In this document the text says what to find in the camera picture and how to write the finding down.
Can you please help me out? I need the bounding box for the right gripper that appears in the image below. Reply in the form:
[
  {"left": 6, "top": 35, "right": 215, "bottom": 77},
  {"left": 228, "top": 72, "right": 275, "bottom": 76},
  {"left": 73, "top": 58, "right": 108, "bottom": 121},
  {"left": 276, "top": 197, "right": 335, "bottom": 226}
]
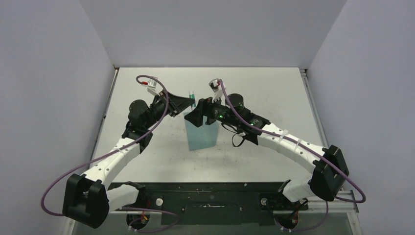
[{"left": 185, "top": 93, "right": 239, "bottom": 128}]

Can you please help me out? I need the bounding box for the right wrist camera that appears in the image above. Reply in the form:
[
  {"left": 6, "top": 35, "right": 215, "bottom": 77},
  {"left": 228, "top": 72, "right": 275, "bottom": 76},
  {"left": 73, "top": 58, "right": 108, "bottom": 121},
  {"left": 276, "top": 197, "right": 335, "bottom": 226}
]
[{"left": 209, "top": 79, "right": 224, "bottom": 102}]

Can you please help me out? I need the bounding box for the teal envelope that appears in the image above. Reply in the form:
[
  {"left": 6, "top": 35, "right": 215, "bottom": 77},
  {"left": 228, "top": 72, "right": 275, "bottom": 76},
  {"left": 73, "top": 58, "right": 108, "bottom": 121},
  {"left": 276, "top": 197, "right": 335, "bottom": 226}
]
[{"left": 184, "top": 117, "right": 219, "bottom": 151}]

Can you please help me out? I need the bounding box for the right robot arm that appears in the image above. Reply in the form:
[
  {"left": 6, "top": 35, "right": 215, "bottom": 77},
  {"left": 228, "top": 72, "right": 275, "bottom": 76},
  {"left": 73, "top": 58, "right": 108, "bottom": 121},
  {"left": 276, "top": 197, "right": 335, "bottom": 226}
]
[{"left": 184, "top": 94, "right": 349, "bottom": 210}]

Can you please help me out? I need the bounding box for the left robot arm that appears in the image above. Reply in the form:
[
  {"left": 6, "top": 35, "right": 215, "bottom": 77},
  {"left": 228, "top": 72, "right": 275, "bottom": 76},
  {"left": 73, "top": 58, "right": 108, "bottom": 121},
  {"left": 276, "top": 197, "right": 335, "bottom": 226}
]
[{"left": 62, "top": 92, "right": 195, "bottom": 228}]

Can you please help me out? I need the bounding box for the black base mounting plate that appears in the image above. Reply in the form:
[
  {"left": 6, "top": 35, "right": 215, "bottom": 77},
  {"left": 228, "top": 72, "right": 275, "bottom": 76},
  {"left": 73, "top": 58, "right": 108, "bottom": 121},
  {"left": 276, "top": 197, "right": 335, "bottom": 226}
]
[{"left": 127, "top": 182, "right": 308, "bottom": 226}]

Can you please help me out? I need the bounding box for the aluminium frame rail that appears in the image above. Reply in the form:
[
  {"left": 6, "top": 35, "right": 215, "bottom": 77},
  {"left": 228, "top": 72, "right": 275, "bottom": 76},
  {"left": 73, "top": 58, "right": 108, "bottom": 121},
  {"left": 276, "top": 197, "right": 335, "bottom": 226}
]
[{"left": 62, "top": 191, "right": 362, "bottom": 235}]

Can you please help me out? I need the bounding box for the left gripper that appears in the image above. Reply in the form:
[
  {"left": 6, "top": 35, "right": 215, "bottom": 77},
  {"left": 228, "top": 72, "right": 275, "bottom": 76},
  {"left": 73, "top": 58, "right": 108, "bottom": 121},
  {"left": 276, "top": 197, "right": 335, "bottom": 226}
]
[{"left": 143, "top": 90, "right": 195, "bottom": 130}]

